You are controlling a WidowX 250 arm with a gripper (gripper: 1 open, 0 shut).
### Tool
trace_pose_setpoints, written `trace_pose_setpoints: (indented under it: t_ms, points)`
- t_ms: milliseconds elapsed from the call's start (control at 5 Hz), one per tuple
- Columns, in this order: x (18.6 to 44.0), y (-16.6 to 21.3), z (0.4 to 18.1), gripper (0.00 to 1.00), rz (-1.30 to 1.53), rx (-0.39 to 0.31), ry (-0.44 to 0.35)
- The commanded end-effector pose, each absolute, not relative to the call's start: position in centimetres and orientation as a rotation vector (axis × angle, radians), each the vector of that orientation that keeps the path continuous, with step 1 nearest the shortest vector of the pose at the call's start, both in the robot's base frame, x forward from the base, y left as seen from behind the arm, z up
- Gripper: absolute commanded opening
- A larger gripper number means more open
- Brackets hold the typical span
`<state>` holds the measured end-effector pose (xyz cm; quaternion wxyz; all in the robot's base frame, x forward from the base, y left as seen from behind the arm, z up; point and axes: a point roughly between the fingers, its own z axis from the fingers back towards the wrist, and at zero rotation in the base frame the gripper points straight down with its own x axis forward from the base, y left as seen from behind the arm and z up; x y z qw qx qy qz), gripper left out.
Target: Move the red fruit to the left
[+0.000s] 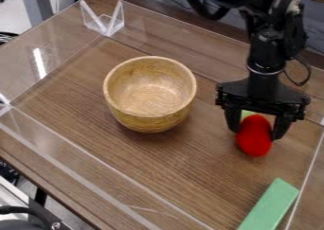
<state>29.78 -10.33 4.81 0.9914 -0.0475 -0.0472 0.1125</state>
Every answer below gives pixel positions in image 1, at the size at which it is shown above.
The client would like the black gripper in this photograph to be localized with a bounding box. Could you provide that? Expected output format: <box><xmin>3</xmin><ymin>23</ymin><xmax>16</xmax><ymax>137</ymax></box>
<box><xmin>217</xmin><ymin>73</ymin><xmax>311</xmax><ymax>140</ymax></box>

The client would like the red plush fruit green stem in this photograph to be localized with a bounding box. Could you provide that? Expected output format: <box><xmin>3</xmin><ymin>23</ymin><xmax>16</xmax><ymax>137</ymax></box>
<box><xmin>236</xmin><ymin>111</ymin><xmax>272</xmax><ymax>157</ymax></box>

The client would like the wooden bowl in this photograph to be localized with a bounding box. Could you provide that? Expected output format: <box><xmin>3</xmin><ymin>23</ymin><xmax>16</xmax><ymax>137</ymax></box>
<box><xmin>103</xmin><ymin>56</ymin><xmax>197</xmax><ymax>133</ymax></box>

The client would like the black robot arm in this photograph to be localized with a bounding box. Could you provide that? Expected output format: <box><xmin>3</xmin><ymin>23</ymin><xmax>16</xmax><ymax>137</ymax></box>
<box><xmin>214</xmin><ymin>0</ymin><xmax>311</xmax><ymax>140</ymax></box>

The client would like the clear acrylic enclosure wall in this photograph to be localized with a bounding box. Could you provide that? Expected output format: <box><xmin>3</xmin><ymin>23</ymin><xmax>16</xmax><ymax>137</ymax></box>
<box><xmin>0</xmin><ymin>0</ymin><xmax>324</xmax><ymax>230</ymax></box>

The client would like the black equipment bottom left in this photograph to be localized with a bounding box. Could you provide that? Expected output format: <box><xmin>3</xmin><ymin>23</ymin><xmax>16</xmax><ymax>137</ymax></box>
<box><xmin>0</xmin><ymin>202</ymin><xmax>74</xmax><ymax>230</ymax></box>

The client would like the green rectangular block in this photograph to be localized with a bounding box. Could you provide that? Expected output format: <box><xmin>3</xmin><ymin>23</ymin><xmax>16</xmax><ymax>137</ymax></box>
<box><xmin>237</xmin><ymin>178</ymin><xmax>299</xmax><ymax>230</ymax></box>

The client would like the black cable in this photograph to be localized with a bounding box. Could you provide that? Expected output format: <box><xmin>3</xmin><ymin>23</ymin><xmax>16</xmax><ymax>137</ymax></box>
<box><xmin>178</xmin><ymin>0</ymin><xmax>312</xmax><ymax>87</ymax></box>

